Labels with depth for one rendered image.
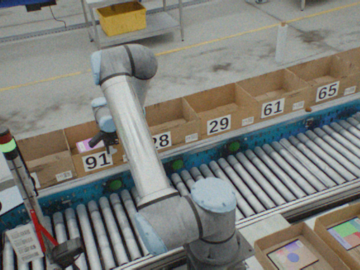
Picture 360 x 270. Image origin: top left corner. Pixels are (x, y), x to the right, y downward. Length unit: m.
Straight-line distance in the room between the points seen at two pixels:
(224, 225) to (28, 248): 0.80
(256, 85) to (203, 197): 1.65
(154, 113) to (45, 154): 0.72
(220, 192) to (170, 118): 1.37
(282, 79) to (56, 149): 1.62
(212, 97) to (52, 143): 1.08
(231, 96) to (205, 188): 1.50
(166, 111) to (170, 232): 1.42
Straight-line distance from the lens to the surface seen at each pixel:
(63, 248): 1.73
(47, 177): 2.28
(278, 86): 2.94
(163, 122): 2.62
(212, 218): 1.30
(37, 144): 2.50
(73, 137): 2.50
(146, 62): 1.46
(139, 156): 1.31
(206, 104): 2.69
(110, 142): 2.19
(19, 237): 1.69
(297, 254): 2.04
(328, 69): 3.16
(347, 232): 2.18
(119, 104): 1.36
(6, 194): 1.68
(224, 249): 1.43
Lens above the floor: 2.38
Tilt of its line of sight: 37 degrees down
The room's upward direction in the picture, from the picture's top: 5 degrees counter-clockwise
